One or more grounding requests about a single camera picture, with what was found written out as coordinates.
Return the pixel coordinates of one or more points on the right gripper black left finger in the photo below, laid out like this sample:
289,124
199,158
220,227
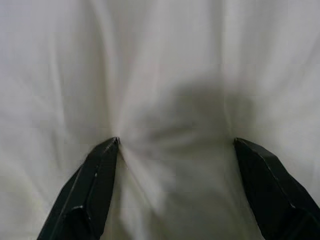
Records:
85,195

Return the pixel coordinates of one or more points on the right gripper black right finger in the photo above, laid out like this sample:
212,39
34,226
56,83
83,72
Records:
280,200

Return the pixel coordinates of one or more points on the cream white blanket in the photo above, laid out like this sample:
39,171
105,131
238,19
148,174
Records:
160,62

